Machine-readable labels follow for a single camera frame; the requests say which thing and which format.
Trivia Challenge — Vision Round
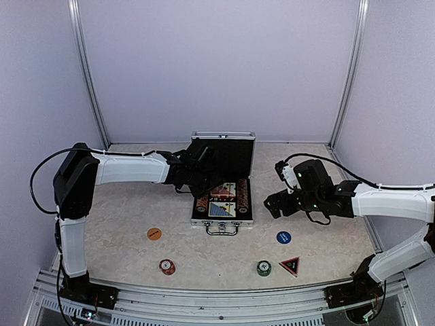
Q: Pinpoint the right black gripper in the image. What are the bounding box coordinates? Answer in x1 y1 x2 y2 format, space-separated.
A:
264 188 323 218

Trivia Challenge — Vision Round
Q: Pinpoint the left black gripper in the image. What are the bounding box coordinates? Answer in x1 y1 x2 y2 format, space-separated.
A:
188 163 226 199

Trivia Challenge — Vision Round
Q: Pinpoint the red playing card deck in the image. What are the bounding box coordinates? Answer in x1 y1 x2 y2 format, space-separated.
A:
210 182 237 200

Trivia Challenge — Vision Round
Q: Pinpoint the blue playing card deck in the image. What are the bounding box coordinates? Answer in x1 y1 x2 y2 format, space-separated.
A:
208 202 236 217

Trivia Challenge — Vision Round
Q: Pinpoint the aluminium poker case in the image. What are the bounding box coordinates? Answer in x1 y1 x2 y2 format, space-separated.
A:
191 131 256 236

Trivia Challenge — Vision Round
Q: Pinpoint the black triangular button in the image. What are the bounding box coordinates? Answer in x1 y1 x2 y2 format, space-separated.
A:
279 257 300 278

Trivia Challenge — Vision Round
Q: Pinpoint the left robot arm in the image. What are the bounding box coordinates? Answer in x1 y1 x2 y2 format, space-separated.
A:
48 143 222 302

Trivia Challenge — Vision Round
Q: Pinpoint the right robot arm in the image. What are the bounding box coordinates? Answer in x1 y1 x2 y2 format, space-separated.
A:
264 181 434 302

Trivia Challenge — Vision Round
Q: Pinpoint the left poker chip row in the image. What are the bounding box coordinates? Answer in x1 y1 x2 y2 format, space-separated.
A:
195 195 209 213

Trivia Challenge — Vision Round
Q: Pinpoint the poker chip row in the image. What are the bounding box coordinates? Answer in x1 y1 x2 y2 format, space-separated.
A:
237 179 249 214
195 195 209 213

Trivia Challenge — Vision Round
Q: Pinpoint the blue round button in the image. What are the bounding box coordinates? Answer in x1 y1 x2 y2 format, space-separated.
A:
276 231 292 245

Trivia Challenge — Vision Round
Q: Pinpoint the right poker chip row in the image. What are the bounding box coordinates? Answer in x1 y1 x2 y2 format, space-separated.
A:
237 179 249 214

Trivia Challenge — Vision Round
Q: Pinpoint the orange round button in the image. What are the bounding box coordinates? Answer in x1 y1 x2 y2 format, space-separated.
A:
147 228 162 241

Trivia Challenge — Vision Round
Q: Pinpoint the green poker chip stack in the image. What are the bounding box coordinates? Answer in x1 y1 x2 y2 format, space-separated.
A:
256 260 272 277

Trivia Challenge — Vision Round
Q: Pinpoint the red poker chip stack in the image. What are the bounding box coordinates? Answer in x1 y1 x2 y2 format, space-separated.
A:
159 259 176 276

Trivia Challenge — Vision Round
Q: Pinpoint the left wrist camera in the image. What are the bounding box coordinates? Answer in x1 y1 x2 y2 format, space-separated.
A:
179 139 215 170

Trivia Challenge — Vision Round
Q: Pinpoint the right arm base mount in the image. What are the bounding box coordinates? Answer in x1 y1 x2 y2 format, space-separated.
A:
324 254 384 308

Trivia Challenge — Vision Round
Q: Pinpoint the front aluminium rail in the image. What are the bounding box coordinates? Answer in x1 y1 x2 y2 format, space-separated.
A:
21 270 421 325

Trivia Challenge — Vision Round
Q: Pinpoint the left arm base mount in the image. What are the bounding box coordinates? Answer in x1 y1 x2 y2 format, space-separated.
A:
60 272 119 310

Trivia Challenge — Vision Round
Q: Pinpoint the right aluminium frame post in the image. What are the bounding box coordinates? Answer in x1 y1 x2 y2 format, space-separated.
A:
328 0 370 151

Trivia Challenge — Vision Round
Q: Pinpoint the aluminium frame post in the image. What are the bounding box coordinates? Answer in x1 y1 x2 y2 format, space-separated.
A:
328 0 370 151
68 0 111 149

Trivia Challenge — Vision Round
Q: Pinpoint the left aluminium frame post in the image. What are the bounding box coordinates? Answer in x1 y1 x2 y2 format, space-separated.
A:
68 0 111 149

